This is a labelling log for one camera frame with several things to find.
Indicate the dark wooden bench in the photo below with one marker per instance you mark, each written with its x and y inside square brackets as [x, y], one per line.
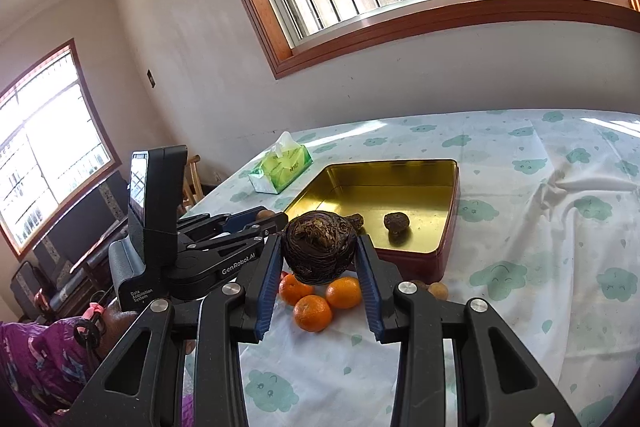
[75, 232]

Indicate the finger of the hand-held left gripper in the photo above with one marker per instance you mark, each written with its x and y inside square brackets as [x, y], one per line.
[242, 219]
[250, 234]

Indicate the small brown longan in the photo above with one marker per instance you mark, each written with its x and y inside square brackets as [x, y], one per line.
[266, 213]
[419, 285]
[439, 291]

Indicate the dark wall switch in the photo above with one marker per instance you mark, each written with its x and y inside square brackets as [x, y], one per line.
[151, 78]

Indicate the green tissue pack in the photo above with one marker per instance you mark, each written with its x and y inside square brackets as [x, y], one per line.
[281, 167]

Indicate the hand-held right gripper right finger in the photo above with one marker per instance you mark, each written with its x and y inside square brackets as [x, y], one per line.
[367, 287]

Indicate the wooden chair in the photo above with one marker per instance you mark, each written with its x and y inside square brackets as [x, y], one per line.
[192, 182]

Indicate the small orange mandarin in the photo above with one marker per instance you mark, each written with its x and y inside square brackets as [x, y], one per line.
[344, 293]
[295, 289]
[312, 313]

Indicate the person's left forearm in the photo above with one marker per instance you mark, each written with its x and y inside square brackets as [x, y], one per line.
[40, 357]

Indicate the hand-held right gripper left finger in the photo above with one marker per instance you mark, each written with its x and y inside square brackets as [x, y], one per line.
[265, 287]

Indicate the red tin with gold inside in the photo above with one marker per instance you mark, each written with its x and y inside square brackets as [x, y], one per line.
[400, 192]

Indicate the small wood-framed window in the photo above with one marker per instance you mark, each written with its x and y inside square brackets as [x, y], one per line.
[45, 147]

